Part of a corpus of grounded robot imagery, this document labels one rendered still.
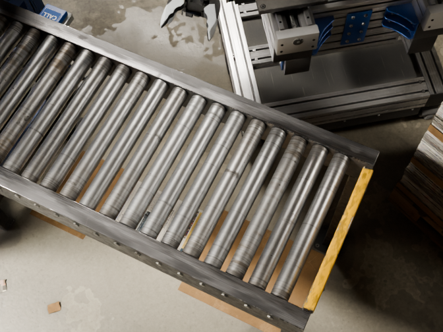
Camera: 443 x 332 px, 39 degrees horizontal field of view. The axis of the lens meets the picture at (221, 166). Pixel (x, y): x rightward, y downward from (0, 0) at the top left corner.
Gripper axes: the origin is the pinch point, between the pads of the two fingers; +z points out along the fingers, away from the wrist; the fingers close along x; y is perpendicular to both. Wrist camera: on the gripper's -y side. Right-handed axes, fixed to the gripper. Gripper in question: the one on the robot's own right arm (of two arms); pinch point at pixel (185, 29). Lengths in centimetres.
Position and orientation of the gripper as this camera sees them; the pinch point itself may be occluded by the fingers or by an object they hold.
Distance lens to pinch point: 144.2
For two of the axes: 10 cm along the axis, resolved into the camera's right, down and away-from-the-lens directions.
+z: -2.6, 8.8, -3.9
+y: -0.8, 3.8, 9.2
